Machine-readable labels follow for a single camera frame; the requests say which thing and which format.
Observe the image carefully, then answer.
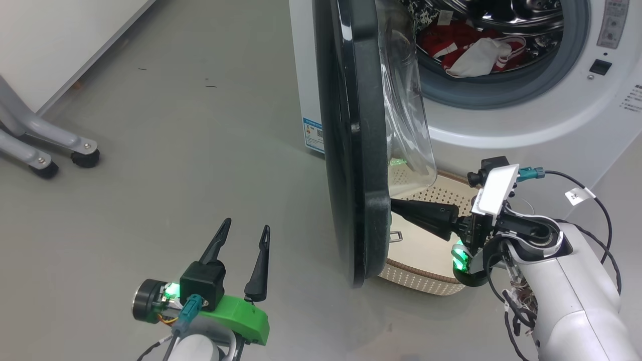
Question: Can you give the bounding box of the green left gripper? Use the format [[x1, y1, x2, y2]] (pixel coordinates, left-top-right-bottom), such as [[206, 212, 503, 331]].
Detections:
[[132, 218, 271, 346]]

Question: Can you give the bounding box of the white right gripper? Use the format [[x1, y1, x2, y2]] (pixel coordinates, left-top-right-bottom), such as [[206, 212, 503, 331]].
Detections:
[[390, 164, 520, 287]]

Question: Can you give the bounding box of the black washer door glass bowl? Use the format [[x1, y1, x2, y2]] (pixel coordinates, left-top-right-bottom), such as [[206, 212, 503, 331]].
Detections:
[[312, 0, 437, 289]]

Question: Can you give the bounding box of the red garment white trim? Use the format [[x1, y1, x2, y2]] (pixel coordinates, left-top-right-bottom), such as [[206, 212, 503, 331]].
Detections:
[[419, 21, 527, 78]]

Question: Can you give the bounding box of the cream laundry basket brown rim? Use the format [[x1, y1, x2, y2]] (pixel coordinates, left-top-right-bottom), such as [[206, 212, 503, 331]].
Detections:
[[377, 168, 485, 296]]

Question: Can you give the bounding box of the white front-load washing machine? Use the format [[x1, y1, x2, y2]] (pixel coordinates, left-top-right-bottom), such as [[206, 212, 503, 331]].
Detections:
[[289, 0, 642, 201]]

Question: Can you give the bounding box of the blue energy label sticker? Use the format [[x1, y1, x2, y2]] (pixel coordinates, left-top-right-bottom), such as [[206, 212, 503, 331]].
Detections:
[[302, 118, 326, 153]]

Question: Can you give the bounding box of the black caster wheel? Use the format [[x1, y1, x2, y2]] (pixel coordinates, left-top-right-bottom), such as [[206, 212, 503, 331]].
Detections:
[[71, 149, 100, 168], [30, 161, 59, 179]]

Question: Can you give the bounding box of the white partition panel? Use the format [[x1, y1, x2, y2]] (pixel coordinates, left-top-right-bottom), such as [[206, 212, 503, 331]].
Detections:
[[0, 0, 157, 115]]

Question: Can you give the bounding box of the left camera cable teal plug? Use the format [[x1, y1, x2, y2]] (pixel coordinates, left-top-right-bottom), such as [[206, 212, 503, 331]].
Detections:
[[162, 295, 204, 361]]

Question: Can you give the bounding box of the camera cable teal plug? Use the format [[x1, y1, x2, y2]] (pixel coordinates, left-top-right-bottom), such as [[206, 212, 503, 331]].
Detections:
[[518, 167, 615, 266], [162, 295, 204, 361]]

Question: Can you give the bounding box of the right camera cable teal plug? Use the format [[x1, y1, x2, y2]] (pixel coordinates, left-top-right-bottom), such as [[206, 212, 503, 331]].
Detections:
[[518, 167, 615, 266]]

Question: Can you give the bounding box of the black arm wire bundle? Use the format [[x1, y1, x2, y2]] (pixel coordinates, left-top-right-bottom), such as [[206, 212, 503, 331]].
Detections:
[[502, 286, 541, 361]]

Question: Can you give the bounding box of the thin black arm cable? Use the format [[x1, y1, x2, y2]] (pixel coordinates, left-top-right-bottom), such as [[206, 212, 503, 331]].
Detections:
[[557, 219, 622, 295]]

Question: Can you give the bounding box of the grey metal frame leg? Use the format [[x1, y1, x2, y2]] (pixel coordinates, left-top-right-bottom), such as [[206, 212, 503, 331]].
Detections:
[[0, 75, 98, 153], [0, 129, 53, 170]]

